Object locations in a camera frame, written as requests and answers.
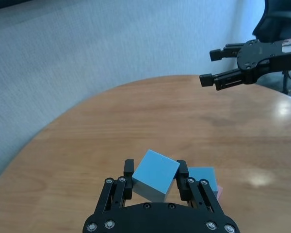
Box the black wall trim strip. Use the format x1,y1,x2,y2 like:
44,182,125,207
0,0,37,12

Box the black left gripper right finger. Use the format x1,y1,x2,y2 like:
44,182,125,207
176,159,225,216

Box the blue cube block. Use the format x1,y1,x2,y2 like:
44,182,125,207
131,149,181,202
188,166,219,199

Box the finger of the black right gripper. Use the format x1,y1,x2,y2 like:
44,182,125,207
199,68,247,91
210,43,244,62

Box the black office chair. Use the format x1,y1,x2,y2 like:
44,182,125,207
252,0,291,94

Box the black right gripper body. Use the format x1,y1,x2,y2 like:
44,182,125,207
236,38,291,85

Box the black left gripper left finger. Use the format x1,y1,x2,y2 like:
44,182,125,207
94,159,135,216

